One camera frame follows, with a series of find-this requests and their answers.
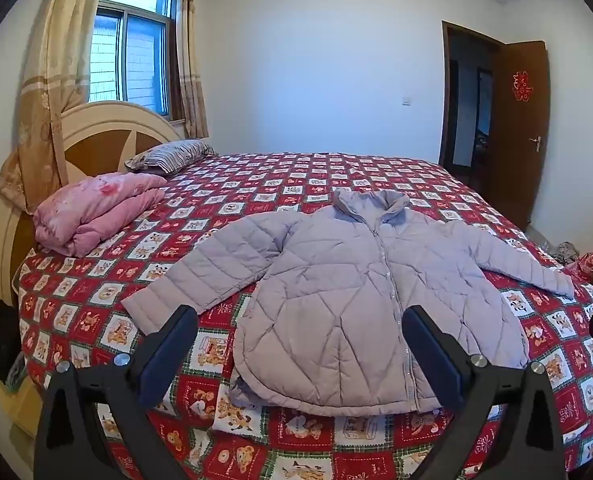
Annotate beige patterned curtain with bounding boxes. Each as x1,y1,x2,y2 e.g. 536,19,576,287
175,0,210,140
0,0,111,213

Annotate striped pillow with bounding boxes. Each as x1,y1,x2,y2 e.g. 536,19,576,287
125,139,220,177

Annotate grey crumpled cloth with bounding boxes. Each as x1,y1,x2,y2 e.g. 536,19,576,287
549,241,580,265

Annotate red checkered printed bedspread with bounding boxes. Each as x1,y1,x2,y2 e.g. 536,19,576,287
14,151,593,480

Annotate cream wooden headboard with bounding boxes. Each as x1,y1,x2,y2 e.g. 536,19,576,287
0,101,184,311

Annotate dark wooden door frame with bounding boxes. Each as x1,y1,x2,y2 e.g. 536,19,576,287
439,20,502,181

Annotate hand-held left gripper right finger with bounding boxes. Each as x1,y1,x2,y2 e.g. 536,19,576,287
401,305,572,480

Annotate red paper door decoration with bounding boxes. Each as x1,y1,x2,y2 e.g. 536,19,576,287
511,71,535,102

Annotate pink folded blanket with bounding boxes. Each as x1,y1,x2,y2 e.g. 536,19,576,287
33,172,168,258

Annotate blue framed window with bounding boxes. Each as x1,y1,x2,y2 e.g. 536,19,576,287
89,0,177,121

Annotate lilac quilted puffer jacket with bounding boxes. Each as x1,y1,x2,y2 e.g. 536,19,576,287
121,189,576,417

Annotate brown wooden door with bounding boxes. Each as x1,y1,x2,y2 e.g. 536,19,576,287
489,40,550,231

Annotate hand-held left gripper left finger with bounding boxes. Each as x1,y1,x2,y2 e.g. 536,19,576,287
34,305,200,480

